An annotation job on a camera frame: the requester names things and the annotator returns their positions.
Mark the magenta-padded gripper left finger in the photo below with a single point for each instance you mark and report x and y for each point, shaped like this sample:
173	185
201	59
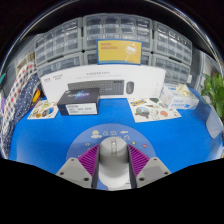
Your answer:
73	171

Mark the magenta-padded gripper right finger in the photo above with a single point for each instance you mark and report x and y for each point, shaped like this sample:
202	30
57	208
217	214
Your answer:
153	170

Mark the light grey computer mouse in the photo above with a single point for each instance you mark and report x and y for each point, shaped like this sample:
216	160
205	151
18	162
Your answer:
114	163

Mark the large sticker sheet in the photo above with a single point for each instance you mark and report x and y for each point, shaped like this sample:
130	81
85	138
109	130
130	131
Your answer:
153	110

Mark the small sticker sheet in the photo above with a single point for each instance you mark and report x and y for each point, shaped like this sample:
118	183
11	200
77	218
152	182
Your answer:
42	110

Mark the small black box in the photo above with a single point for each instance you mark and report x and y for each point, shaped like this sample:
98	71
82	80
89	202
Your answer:
78	101

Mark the white blue glove box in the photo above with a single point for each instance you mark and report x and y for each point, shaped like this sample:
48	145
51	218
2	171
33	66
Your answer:
178	100

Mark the white plant pot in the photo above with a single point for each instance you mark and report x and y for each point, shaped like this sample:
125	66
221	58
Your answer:
214	125

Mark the navy polka dot fabric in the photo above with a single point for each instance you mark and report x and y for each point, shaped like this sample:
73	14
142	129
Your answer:
25	106

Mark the white keyboard packaging box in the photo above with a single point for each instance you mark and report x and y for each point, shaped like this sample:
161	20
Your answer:
146	78

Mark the red white checkered fabric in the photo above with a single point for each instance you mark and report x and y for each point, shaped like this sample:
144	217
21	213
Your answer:
16	93

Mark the green leafy plant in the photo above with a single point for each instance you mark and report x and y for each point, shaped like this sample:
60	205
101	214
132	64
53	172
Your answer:
213	91

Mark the yellow blue-framed card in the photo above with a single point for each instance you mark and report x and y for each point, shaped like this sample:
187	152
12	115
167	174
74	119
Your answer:
118	51

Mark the tall grey drawer cabinet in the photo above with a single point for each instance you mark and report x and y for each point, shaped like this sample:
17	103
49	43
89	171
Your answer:
116	28
171	41
58	41

